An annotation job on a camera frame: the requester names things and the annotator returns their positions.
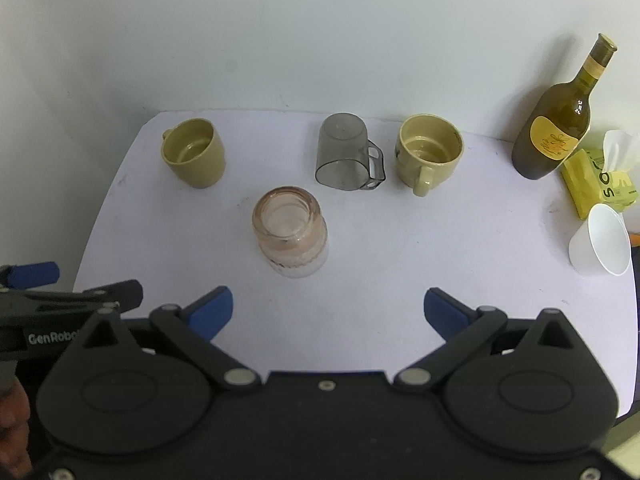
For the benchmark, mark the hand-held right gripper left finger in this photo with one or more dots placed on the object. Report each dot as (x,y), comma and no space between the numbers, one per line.
(212,312)

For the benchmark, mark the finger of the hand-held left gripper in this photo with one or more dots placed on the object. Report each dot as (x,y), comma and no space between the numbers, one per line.
(75,297)
(35,274)

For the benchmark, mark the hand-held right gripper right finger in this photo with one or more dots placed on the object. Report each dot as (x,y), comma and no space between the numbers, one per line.
(442,312)

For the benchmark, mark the grey transparent plastic cup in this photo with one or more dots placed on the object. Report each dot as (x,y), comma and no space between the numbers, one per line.
(342,152)

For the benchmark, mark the pink ribbed glass cup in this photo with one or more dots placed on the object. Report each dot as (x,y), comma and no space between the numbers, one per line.
(290,232)

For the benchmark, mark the olive ceramic cup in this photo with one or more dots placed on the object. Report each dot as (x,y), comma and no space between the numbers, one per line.
(430,152)
(192,155)

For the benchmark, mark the white paper cup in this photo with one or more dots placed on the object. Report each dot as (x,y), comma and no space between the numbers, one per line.
(602,242)

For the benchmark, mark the person's left hand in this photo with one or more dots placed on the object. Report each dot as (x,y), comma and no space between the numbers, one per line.
(12,425)

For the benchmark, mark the small orange object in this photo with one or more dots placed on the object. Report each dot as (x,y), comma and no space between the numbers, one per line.
(635,240)

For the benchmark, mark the yellow tissue pack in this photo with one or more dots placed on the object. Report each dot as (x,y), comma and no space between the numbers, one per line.
(602,180)

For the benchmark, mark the dark glass bottle yellow label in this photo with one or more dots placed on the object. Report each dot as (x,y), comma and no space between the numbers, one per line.
(552,130)

